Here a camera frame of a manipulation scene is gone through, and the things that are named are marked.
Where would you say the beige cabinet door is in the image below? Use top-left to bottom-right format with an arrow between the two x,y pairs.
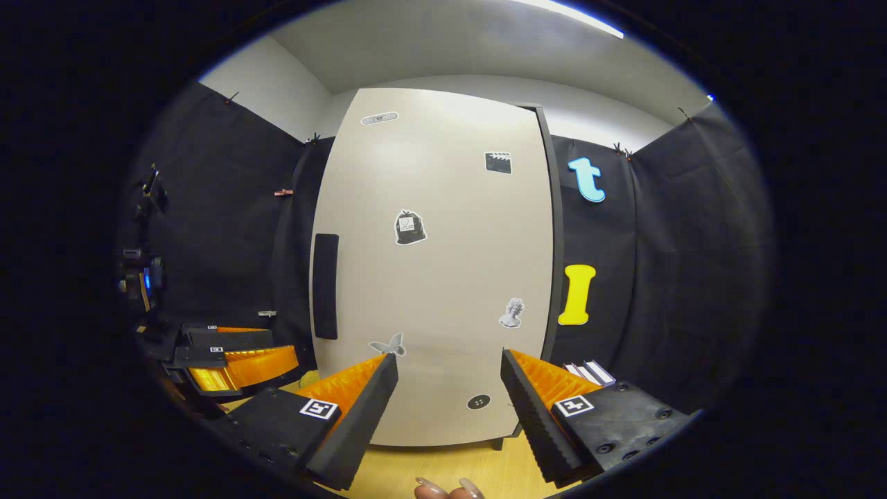
308,88 -> 555,448

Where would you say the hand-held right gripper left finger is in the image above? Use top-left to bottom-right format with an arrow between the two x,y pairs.
208,352 -> 400,491

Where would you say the grey cabinet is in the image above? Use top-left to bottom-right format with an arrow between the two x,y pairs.
308,87 -> 565,451

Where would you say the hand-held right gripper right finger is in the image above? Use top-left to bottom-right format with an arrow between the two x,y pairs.
500,348 -> 694,486

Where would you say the black backdrop cloth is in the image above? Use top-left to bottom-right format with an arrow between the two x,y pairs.
118,80 -> 773,417

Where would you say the black door handle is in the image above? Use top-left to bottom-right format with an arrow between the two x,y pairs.
312,233 -> 341,341

